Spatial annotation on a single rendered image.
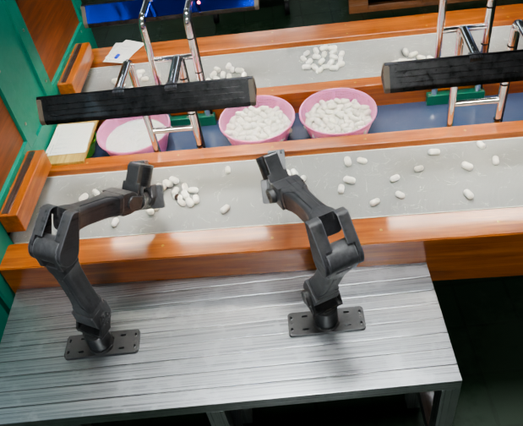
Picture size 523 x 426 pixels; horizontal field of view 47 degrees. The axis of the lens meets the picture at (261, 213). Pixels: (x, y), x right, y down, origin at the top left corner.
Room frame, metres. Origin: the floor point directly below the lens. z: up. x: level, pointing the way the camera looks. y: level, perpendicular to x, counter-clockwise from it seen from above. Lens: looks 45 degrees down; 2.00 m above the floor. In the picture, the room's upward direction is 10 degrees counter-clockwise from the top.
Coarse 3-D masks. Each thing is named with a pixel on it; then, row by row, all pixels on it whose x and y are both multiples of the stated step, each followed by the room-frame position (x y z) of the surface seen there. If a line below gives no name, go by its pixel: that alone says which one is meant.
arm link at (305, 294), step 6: (306, 294) 0.88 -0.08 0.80; (306, 300) 0.87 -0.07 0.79; (330, 300) 0.89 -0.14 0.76; (336, 300) 0.88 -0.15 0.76; (312, 306) 0.86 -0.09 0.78; (318, 306) 0.88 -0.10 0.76; (324, 306) 0.87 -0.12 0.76; (330, 306) 0.87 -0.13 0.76; (336, 306) 0.87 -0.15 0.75; (312, 312) 0.86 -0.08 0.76; (318, 312) 0.86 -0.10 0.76
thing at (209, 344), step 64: (64, 320) 1.04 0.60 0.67; (128, 320) 1.00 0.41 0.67; (192, 320) 0.96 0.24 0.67; (256, 320) 0.93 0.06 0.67; (384, 320) 0.86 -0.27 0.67; (0, 384) 0.87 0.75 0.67; (64, 384) 0.83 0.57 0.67; (128, 384) 0.80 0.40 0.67; (192, 384) 0.77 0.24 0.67; (256, 384) 0.74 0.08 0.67; (320, 384) 0.71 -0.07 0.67; (384, 384) 0.68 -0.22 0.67; (448, 384) 0.66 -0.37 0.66
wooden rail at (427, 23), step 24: (336, 24) 2.24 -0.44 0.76; (360, 24) 2.21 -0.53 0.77; (384, 24) 2.17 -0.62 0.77; (408, 24) 2.14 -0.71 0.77; (432, 24) 2.11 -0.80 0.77; (456, 24) 2.08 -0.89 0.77; (504, 24) 2.04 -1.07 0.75; (96, 48) 2.39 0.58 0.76; (144, 48) 2.31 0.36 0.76; (168, 48) 2.28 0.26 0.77; (216, 48) 2.21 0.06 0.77; (240, 48) 2.19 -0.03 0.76; (264, 48) 2.17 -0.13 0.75
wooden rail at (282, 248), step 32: (288, 224) 1.17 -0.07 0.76; (384, 224) 1.10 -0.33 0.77; (416, 224) 1.08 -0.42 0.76; (448, 224) 1.06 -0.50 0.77; (480, 224) 1.04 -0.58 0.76; (512, 224) 1.02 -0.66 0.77; (96, 256) 1.17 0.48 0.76; (128, 256) 1.15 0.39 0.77; (160, 256) 1.13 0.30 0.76; (192, 256) 1.11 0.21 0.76; (224, 256) 1.10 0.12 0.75; (256, 256) 1.09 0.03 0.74; (288, 256) 1.07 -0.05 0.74; (384, 256) 1.04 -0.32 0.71; (416, 256) 1.03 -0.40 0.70; (448, 256) 1.01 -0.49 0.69; (480, 256) 1.00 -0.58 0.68; (512, 256) 0.99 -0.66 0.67
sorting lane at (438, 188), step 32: (288, 160) 1.47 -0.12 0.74; (320, 160) 1.44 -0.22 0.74; (352, 160) 1.42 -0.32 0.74; (384, 160) 1.39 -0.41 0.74; (416, 160) 1.37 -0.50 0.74; (448, 160) 1.34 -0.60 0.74; (480, 160) 1.32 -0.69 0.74; (512, 160) 1.29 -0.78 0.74; (64, 192) 1.51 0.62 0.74; (224, 192) 1.37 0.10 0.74; (256, 192) 1.35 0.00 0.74; (320, 192) 1.30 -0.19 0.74; (352, 192) 1.27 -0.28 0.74; (384, 192) 1.25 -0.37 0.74; (416, 192) 1.23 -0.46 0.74; (448, 192) 1.21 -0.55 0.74; (480, 192) 1.18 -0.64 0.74; (512, 192) 1.16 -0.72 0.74; (32, 224) 1.38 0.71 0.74; (96, 224) 1.33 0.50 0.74; (128, 224) 1.30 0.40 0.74; (160, 224) 1.28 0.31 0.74; (192, 224) 1.26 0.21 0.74; (224, 224) 1.23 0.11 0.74; (256, 224) 1.21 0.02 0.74
